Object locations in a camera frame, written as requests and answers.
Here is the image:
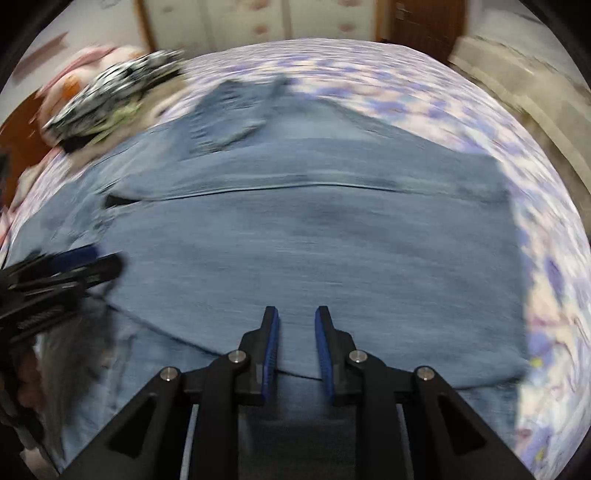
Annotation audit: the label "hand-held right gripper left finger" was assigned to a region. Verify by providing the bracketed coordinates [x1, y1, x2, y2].
[60, 305, 281, 480]

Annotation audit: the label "person's left hand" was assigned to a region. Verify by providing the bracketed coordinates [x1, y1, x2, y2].
[13, 348, 44, 409]

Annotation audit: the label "purple floral bed sheet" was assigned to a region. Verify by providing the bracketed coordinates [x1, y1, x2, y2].
[0, 39, 591, 472]

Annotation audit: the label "brown wooden door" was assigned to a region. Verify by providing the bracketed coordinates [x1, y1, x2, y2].
[376, 0, 468, 62]

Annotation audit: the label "light green cloth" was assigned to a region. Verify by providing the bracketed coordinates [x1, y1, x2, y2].
[102, 102, 141, 127]

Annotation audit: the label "beige curtain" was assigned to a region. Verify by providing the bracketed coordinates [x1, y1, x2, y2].
[449, 18, 591, 174]

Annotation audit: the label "black and white patterned cloth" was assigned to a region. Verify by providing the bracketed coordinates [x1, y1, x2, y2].
[43, 48, 186, 143]

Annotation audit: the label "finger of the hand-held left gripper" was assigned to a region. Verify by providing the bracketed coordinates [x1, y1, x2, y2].
[9, 253, 124, 303]
[0, 246, 101, 291]

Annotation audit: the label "pink plush toy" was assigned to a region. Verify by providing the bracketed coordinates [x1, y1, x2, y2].
[38, 45, 151, 139]

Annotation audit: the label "blue denim jeans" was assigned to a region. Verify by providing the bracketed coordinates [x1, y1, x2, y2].
[9, 78, 532, 468]

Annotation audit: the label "floral wardrobe with wooden frame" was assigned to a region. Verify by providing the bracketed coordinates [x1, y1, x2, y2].
[135, 0, 385, 52]

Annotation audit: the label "brown wooden headboard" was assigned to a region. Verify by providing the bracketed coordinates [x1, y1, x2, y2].
[0, 90, 63, 210]

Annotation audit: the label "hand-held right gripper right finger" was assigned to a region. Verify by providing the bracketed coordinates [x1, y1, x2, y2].
[315, 305, 536, 480]

